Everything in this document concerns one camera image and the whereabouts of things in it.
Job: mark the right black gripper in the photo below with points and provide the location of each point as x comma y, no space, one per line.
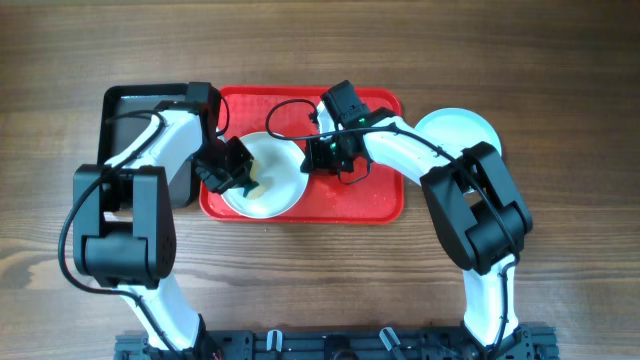
316,163

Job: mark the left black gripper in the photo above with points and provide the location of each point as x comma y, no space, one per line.
241,180

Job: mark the green yellow sponge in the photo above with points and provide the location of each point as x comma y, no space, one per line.
252,189

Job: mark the white plate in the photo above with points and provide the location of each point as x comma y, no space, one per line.
281,183

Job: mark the light blue plate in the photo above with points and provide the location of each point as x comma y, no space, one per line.
458,126

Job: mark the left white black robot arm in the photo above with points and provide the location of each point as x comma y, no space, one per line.
119,238

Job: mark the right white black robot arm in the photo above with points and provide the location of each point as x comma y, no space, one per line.
479,215

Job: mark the black water tray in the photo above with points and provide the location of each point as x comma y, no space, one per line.
116,135

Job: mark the black mounting rail base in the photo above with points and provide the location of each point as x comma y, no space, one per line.
527,342

